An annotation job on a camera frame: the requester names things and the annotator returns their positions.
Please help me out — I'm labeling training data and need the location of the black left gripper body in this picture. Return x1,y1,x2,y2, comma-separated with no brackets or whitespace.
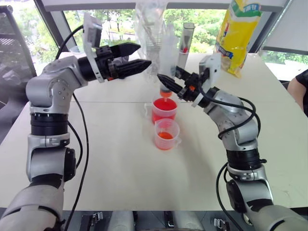
94,45,126,81

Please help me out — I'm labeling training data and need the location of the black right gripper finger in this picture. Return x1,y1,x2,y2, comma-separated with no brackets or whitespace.
157,74,185,95
175,65,193,79

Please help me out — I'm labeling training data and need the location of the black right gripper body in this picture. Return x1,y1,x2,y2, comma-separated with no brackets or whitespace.
178,72,205,103

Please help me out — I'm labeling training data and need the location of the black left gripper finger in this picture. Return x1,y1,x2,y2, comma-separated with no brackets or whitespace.
110,42,141,59
114,58,153,79

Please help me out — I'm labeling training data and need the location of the clear plastic syringe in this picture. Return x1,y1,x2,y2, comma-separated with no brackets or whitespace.
158,23,179,100

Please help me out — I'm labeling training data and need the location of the clear cup full red liquid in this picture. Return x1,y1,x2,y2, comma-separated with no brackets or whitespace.
144,97,179,125

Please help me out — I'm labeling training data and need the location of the clear cup little red liquid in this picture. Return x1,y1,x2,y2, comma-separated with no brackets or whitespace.
154,118,181,151

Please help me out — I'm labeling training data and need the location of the clear crumpled plastic bag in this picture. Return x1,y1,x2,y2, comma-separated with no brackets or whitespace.
134,1,169,83

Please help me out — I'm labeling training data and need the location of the tall clear plastic tube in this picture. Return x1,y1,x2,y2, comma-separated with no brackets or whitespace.
177,22,195,71

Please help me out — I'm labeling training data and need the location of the yellow snack bag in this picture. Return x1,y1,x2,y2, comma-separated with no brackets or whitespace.
214,0,263,78

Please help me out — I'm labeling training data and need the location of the person in black shirt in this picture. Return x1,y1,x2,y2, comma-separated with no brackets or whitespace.
287,70,308,112

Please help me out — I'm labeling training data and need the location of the grey rounded robot leg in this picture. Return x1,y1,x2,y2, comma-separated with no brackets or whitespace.
171,211,205,231
109,211,136,231

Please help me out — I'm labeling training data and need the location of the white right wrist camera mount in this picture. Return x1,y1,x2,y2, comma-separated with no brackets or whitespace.
191,53,222,108

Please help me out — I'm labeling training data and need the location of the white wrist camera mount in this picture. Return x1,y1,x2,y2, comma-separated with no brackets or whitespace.
191,53,222,108
82,13,107,84

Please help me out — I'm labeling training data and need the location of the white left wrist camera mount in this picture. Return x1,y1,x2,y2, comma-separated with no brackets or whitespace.
82,13,107,84

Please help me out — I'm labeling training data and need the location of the dark window frame post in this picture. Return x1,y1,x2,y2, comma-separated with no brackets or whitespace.
33,0,73,53

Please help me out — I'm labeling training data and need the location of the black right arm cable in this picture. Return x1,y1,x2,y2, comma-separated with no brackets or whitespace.
197,79,262,231

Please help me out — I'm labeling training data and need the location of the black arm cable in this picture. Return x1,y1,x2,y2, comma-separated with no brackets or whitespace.
55,25,90,231
197,79,262,231

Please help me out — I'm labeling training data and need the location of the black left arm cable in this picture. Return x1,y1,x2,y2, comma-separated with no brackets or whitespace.
55,25,90,231

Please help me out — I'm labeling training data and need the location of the black metal bracket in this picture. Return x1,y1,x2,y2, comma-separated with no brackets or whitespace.
80,211,104,231
213,217,231,231

